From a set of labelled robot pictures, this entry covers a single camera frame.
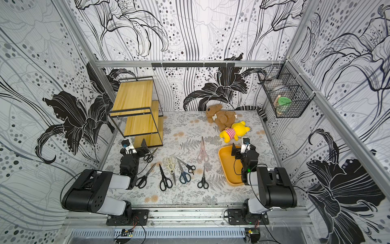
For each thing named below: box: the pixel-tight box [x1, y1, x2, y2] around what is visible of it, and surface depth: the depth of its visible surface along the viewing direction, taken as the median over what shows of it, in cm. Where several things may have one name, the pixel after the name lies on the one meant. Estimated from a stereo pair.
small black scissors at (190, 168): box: [175, 156, 197, 176], surface depth 92 cm
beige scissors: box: [162, 155, 177, 186], surface depth 94 cm
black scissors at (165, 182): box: [158, 163, 173, 192], surface depth 86 cm
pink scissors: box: [197, 136, 209, 165], surface depth 97 cm
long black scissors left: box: [135, 162, 157, 189], surface depth 86 cm
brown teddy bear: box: [205, 104, 237, 132], surface depth 109 cm
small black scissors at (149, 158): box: [143, 147, 158, 163], surface depth 97 cm
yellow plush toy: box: [219, 120, 251, 144], surface depth 101 cm
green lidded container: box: [276, 96, 292, 115], surface depth 80 cm
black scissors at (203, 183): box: [197, 165, 209, 190], surface depth 85 cm
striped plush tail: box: [235, 105, 268, 122], surface depth 121 cm
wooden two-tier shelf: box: [108, 76, 164, 149], surface depth 86 cm
